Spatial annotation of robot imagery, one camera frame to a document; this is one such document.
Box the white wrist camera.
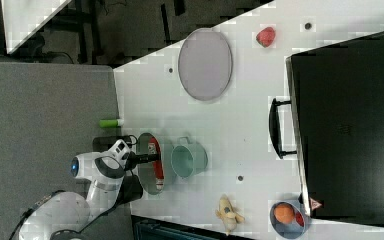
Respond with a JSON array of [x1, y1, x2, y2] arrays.
[[109, 139, 131, 166]]

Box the green toy vegetable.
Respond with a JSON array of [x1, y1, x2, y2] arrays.
[[99, 119, 124, 128]]

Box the yellow plush toy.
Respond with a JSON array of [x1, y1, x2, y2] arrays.
[[215, 194, 245, 235]]

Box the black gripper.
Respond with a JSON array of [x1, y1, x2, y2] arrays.
[[124, 152, 159, 171]]

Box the black toaster oven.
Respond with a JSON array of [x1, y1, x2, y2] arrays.
[[285, 31, 384, 227]]

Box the blue bowl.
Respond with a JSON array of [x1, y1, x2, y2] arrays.
[[270, 200, 310, 239]]

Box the green metal mug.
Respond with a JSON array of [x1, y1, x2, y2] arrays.
[[171, 136, 208, 179]]

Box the orange toy fruit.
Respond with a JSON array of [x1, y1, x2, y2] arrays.
[[274, 203, 295, 224]]

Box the red ketchup bottle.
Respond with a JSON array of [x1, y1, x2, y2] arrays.
[[148, 137, 164, 190]]

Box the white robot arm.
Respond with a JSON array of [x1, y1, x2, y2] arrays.
[[11, 152, 160, 240]]

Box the grey round plate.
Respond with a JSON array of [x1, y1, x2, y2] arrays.
[[178, 28, 233, 101]]

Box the red toy strawberry in bowl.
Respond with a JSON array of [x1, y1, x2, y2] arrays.
[[295, 212, 305, 227]]

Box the green oval strainer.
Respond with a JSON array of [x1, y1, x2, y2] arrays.
[[136, 133, 175, 195]]

